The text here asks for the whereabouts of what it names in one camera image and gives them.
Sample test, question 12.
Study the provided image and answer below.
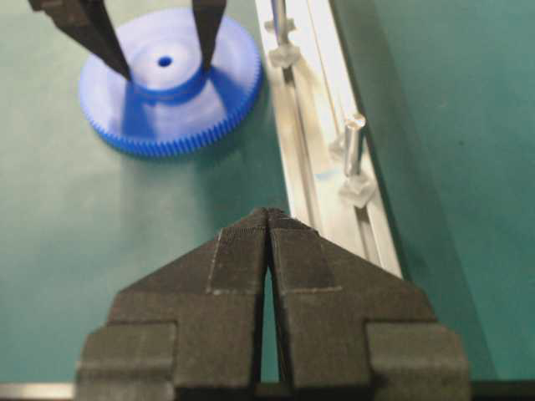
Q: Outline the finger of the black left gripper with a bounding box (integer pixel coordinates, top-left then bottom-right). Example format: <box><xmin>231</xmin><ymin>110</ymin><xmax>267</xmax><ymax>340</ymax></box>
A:
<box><xmin>29</xmin><ymin>0</ymin><xmax>131</xmax><ymax>80</ymax></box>
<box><xmin>191</xmin><ymin>0</ymin><xmax>227</xmax><ymax>72</ymax></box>

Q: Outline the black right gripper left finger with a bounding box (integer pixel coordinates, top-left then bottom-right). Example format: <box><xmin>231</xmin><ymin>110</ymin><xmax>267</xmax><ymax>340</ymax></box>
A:
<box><xmin>75</xmin><ymin>209</ymin><xmax>268</xmax><ymax>400</ymax></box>

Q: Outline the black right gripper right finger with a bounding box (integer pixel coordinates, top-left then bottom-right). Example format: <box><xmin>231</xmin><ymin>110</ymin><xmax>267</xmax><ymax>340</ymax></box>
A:
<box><xmin>268</xmin><ymin>209</ymin><xmax>471</xmax><ymax>400</ymax></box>

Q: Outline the large blue plastic gear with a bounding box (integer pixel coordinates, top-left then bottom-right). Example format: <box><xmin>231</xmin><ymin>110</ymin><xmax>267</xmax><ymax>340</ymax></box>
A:
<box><xmin>79</xmin><ymin>8</ymin><xmax>262</xmax><ymax>158</ymax></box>

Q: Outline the steel shaft right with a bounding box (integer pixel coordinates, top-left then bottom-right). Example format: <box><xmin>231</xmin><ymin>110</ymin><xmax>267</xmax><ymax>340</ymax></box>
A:
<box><xmin>271</xmin><ymin>0</ymin><xmax>289</xmax><ymax>46</ymax></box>

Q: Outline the steel shaft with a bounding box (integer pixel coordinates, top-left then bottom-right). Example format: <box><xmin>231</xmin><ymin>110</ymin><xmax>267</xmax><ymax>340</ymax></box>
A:
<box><xmin>344</xmin><ymin>113</ymin><xmax>366</xmax><ymax>177</ymax></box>
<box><xmin>271</xmin><ymin>0</ymin><xmax>289</xmax><ymax>46</ymax></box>

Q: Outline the steel shaft left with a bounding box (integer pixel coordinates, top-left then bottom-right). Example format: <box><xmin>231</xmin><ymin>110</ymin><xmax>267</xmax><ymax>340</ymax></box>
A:
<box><xmin>344</xmin><ymin>113</ymin><xmax>366</xmax><ymax>177</ymax></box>

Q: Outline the clear bracket right outer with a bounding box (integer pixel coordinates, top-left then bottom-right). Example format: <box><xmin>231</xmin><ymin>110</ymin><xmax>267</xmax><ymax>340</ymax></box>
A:
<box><xmin>264</xmin><ymin>18</ymin><xmax>296</xmax><ymax>33</ymax></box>

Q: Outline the clear bracket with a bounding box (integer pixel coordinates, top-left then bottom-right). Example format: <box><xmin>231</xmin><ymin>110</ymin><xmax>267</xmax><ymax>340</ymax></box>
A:
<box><xmin>268</xmin><ymin>44</ymin><xmax>300</xmax><ymax>69</ymax></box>
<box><xmin>264</xmin><ymin>18</ymin><xmax>296</xmax><ymax>33</ymax></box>
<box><xmin>339</xmin><ymin>175</ymin><xmax>376</xmax><ymax>209</ymax></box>

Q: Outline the clear bracket right inner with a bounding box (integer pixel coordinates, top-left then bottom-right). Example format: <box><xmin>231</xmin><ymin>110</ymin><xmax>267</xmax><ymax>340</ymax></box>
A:
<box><xmin>268</xmin><ymin>44</ymin><xmax>300</xmax><ymax>69</ymax></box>

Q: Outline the silver aluminium extrusion rail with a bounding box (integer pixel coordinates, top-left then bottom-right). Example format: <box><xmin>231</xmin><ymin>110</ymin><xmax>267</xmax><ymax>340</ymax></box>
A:
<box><xmin>256</xmin><ymin>1</ymin><xmax>402</xmax><ymax>276</ymax></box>

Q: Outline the clear bracket left outer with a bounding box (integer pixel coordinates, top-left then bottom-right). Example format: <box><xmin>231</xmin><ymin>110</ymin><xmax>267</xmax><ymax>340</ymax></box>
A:
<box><xmin>339</xmin><ymin>175</ymin><xmax>376</xmax><ymax>209</ymax></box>

